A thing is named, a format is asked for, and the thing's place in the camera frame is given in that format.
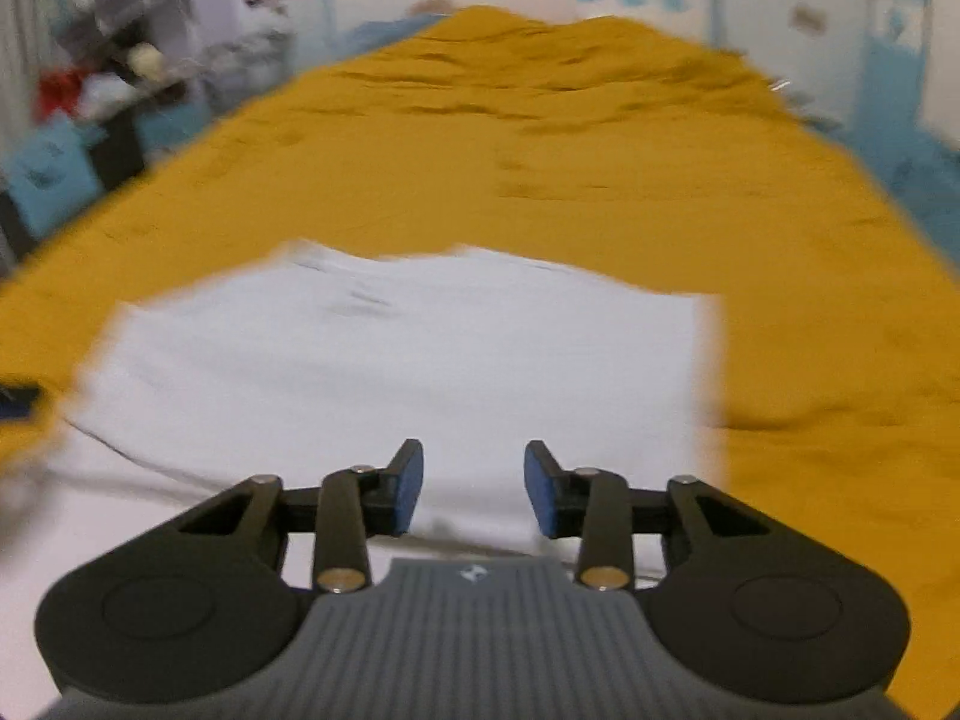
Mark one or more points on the blue and white drawer cabinet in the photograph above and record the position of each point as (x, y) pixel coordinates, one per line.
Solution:
(49, 172)

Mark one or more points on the red cloth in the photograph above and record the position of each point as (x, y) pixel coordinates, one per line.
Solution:
(58, 94)

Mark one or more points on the blue and white wardrobe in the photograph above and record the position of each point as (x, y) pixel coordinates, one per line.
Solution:
(896, 22)

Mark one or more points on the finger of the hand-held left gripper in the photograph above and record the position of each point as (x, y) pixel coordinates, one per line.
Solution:
(16, 403)

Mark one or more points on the mustard yellow blanket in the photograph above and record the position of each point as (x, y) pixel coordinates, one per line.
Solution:
(570, 165)

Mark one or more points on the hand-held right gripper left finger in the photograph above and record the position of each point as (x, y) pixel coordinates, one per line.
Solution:
(409, 489)

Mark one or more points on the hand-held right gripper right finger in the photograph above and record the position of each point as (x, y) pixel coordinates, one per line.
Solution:
(538, 489)

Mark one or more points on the round cream ball lamp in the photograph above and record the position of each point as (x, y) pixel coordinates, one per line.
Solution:
(144, 60)

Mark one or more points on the white blue-trimmed headboard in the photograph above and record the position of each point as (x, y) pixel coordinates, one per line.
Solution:
(525, 4)

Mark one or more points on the white cotton garment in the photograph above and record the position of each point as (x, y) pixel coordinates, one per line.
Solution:
(390, 375)

